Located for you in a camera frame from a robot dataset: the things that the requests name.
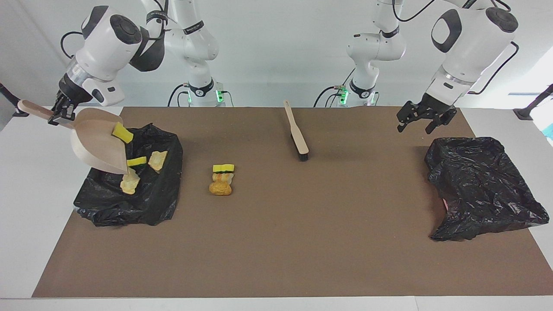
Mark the beige plastic dustpan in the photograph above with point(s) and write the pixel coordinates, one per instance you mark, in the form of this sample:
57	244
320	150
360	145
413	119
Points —
99	147

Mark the striped croissant toy piece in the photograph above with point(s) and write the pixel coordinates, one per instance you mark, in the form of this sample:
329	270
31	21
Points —
222	177
157	160
129	183

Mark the brown table mat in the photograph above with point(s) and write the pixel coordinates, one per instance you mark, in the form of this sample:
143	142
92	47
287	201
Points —
276	268

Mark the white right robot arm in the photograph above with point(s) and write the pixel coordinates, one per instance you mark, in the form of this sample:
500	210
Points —
108	47

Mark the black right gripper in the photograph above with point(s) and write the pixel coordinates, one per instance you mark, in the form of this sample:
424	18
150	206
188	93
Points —
69	95

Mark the yellow green sponge piece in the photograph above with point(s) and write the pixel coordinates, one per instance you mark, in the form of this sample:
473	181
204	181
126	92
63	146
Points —
123	134
137	161
223	167

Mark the black camera stand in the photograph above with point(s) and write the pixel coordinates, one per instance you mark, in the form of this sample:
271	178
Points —
8	93
533	103

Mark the cyan object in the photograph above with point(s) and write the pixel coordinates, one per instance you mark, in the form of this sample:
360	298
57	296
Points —
549	131

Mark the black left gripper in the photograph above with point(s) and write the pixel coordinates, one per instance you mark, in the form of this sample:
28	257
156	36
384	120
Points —
430	108

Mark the black bag lined bin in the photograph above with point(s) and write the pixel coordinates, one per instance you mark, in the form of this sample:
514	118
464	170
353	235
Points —
147	203
484	190

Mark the beige hand brush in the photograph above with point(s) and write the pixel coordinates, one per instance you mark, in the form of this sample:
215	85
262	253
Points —
297	136

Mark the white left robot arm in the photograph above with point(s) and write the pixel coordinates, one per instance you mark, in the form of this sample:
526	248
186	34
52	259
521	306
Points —
471	43

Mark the brown round bread toy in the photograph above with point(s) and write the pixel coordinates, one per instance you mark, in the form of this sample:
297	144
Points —
220	188

